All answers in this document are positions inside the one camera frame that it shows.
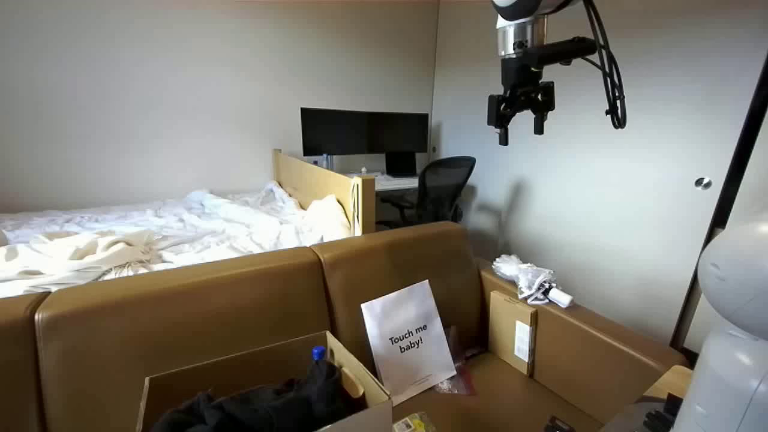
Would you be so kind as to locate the white bed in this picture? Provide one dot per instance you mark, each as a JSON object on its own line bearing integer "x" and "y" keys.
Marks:
{"x": 122, "y": 237}

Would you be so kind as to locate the yellow green packet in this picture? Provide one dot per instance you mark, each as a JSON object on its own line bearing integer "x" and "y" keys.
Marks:
{"x": 412, "y": 423}

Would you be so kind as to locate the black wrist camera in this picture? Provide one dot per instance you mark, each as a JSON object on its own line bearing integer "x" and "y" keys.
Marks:
{"x": 561, "y": 51}

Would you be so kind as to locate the white desk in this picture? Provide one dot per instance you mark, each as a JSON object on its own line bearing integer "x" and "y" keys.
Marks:
{"x": 398, "y": 183}

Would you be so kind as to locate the black office chair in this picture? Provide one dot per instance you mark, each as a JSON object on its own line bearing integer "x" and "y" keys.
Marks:
{"x": 446, "y": 183}

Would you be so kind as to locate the black cloth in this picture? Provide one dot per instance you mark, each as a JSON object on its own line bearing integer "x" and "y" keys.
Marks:
{"x": 272, "y": 403}

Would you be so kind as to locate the wooden bed footboard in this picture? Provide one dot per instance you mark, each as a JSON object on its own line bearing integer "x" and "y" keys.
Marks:
{"x": 320, "y": 183}

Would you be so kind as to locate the clear plastic bottle blue cap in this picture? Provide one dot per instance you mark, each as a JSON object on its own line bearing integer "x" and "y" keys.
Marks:
{"x": 320, "y": 354}

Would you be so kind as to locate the silver door knob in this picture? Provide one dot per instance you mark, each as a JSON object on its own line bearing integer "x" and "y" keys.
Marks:
{"x": 705, "y": 183}

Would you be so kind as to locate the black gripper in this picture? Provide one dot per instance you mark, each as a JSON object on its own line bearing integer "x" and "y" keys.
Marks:
{"x": 525, "y": 93}

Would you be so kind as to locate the black computer monitor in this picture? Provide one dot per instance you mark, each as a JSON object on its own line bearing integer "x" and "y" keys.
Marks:
{"x": 360, "y": 132}

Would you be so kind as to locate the black pole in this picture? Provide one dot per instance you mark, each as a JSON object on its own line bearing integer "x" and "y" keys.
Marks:
{"x": 734, "y": 175}

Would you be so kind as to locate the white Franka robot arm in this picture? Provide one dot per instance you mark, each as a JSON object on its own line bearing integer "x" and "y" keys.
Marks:
{"x": 736, "y": 321}

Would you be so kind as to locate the small cardboard box white label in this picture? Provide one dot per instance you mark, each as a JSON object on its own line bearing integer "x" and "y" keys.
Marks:
{"x": 507, "y": 328}

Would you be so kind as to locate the white sign card with text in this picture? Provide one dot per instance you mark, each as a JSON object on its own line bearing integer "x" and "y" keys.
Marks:
{"x": 410, "y": 340}

